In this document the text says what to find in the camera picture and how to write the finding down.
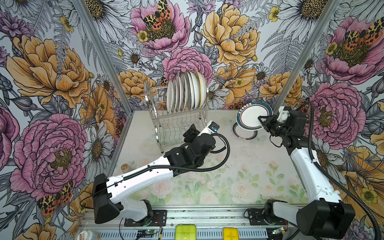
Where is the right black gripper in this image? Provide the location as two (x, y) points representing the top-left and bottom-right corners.
(257, 114), (291, 139)

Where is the chrome wire dish rack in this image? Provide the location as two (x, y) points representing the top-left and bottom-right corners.
(144, 84), (209, 154)

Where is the green red rimmed white plate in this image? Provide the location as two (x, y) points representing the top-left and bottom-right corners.
(232, 123), (258, 141)

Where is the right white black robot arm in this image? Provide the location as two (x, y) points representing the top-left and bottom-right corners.
(258, 107), (355, 239)

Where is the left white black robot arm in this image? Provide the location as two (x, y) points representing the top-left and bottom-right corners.
(92, 121), (220, 224)

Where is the floral patterned white plate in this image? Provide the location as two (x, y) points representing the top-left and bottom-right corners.
(180, 73), (188, 111)

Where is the left yellow green box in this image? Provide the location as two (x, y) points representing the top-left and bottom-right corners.
(175, 225), (197, 240)

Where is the right yellow box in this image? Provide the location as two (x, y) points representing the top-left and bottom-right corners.
(223, 228), (240, 240)

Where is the small green circuit board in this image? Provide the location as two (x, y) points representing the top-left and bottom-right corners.
(137, 230), (158, 237)

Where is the white jar with lid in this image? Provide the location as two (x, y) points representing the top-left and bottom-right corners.
(77, 230), (101, 240)

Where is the right black corrugated cable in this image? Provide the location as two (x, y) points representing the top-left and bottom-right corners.
(295, 100), (382, 240)

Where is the black corrugated cable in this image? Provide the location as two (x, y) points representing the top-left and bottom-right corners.
(295, 100), (382, 240)
(79, 133), (231, 209)

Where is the left black corrugated cable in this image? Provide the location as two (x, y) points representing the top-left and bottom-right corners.
(79, 133), (231, 209)

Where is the right aluminium corner post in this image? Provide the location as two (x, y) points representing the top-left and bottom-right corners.
(273, 0), (341, 116)

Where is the aluminium corner post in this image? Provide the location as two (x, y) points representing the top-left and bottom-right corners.
(273, 0), (341, 116)
(74, 1), (134, 117)

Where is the aluminium front rail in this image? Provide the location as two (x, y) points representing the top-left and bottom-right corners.
(79, 206), (310, 240)

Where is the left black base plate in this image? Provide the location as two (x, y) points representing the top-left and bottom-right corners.
(124, 210), (168, 227)

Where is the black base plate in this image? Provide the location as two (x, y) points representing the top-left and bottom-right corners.
(124, 210), (168, 227)
(243, 208), (288, 226)

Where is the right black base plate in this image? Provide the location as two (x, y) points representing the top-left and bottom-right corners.
(243, 208), (288, 226)

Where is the left aluminium corner post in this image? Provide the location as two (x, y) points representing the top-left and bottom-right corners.
(74, 1), (134, 117)

